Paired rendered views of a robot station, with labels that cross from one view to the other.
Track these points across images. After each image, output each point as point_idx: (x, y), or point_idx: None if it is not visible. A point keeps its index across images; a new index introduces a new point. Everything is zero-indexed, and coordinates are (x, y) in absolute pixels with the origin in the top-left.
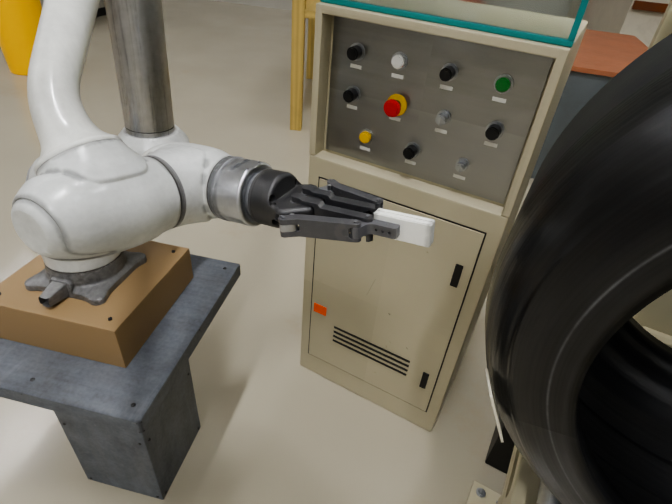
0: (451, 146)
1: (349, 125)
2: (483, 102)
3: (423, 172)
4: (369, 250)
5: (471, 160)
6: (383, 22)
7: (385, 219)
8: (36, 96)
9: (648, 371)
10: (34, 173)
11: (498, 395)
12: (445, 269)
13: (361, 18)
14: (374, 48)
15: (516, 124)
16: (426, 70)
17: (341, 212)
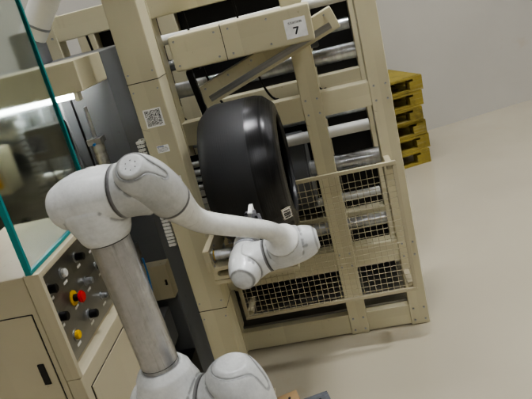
0: (94, 291)
1: (68, 340)
2: (88, 257)
3: (97, 320)
4: (126, 393)
5: (101, 289)
6: (62, 252)
7: (252, 211)
8: (278, 224)
9: None
10: (250, 364)
11: None
12: None
13: (55, 260)
14: (51, 279)
15: None
16: (70, 266)
17: (253, 218)
